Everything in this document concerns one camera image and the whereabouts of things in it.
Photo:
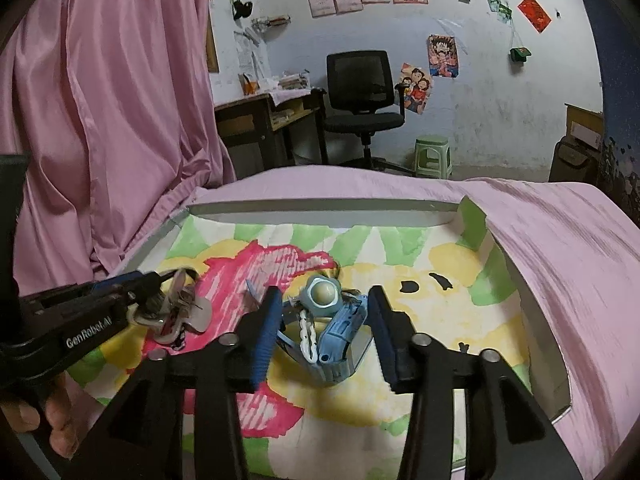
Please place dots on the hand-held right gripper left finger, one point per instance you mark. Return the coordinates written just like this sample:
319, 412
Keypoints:
265, 332

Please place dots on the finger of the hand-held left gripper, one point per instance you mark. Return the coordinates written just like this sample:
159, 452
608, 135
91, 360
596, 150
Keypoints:
107, 282
130, 295

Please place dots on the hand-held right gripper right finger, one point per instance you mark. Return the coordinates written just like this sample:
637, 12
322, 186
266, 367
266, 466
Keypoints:
386, 340

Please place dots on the blue kids watch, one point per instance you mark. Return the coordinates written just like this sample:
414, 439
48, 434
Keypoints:
340, 340

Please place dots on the grey hair claw clip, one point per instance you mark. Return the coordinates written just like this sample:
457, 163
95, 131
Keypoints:
182, 310

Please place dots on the blue round ornament cream bead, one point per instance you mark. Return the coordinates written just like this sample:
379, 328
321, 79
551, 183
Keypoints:
322, 294

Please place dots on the person's left hand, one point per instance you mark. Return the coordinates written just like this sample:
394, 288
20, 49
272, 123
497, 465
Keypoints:
60, 420

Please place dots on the pink curtain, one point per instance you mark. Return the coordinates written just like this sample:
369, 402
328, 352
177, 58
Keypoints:
115, 110

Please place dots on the green plastic stool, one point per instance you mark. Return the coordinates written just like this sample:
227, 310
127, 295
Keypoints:
433, 157

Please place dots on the pink floral bedsheet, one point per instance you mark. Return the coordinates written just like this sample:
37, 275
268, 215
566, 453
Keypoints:
560, 260

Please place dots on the wooden desk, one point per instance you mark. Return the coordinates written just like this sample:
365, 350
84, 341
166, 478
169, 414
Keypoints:
250, 125

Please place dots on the orange cup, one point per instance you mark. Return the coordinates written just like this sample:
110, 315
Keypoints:
250, 86

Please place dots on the stack of books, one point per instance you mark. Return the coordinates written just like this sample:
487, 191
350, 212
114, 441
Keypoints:
294, 81

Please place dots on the cartoon family poster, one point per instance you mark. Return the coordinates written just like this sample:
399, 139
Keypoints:
416, 89

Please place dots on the black office chair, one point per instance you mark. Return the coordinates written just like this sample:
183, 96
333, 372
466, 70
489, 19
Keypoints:
357, 85

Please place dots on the black bag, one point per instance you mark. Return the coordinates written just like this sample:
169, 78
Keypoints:
572, 162

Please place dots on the wooden framed board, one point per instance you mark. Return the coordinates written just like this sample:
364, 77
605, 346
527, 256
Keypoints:
213, 45

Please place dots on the cartoon character poster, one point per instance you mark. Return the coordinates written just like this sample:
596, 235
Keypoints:
442, 56

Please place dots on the green hanging box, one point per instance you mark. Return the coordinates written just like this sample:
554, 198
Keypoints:
520, 55

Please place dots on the blue fabric wardrobe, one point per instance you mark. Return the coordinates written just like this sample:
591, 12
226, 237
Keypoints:
615, 85

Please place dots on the red diamond paper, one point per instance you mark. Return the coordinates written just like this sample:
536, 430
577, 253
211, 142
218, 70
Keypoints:
534, 13

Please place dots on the white wall papers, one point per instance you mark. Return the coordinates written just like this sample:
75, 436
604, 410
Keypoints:
250, 52

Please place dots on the black wall fixture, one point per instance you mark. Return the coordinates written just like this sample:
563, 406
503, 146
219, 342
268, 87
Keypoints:
243, 9

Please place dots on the metal wall rack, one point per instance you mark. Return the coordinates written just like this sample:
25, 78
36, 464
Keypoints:
271, 21

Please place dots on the green wall photos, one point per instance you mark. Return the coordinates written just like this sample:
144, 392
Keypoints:
497, 6

